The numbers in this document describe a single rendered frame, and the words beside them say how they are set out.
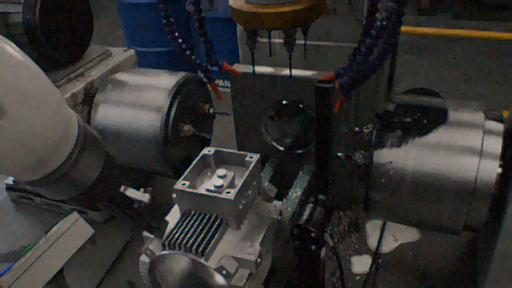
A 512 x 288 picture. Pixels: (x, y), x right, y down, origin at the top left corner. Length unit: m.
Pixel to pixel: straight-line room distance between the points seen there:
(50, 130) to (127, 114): 0.59
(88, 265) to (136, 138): 0.33
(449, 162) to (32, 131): 0.63
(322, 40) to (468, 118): 0.41
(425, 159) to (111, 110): 0.64
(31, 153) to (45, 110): 0.04
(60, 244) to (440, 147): 0.64
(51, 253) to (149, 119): 0.35
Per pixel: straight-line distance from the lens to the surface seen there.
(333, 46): 1.11
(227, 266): 0.67
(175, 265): 0.82
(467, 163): 0.83
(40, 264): 0.79
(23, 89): 0.42
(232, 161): 0.79
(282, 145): 1.12
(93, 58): 1.21
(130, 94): 1.04
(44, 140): 0.45
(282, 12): 0.83
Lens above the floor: 1.57
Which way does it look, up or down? 35 degrees down
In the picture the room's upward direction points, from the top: 7 degrees counter-clockwise
